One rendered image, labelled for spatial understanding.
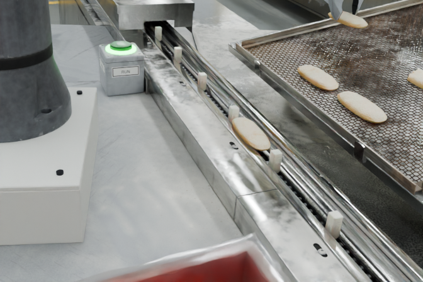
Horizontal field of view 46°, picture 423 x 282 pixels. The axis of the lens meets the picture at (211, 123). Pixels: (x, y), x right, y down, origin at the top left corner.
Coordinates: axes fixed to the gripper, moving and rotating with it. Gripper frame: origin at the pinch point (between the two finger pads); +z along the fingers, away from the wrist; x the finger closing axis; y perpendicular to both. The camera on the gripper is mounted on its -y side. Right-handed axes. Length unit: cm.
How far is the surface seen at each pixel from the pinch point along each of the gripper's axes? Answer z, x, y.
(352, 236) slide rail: 8, 32, -41
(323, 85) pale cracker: 4.7, 16.1, -14.1
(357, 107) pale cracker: 4.6, 16.6, -23.1
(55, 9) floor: 91, 12, 360
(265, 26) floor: 119, -143, 276
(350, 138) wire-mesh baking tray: 4.9, 22.2, -28.5
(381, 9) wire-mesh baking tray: 4.7, -14.7, 6.8
